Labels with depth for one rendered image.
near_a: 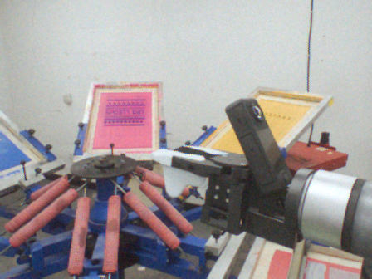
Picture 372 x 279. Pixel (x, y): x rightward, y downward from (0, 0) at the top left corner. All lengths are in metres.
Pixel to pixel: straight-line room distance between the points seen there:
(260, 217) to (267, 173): 0.06
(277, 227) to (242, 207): 0.04
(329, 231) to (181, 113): 3.21
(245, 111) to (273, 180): 0.08
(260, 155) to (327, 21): 2.78
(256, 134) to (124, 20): 3.50
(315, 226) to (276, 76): 2.84
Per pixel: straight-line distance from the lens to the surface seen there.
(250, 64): 3.20
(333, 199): 0.34
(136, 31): 3.71
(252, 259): 1.43
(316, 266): 1.50
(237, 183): 0.38
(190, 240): 1.43
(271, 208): 0.39
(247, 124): 0.36
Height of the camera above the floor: 1.82
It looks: 15 degrees down
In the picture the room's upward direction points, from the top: straight up
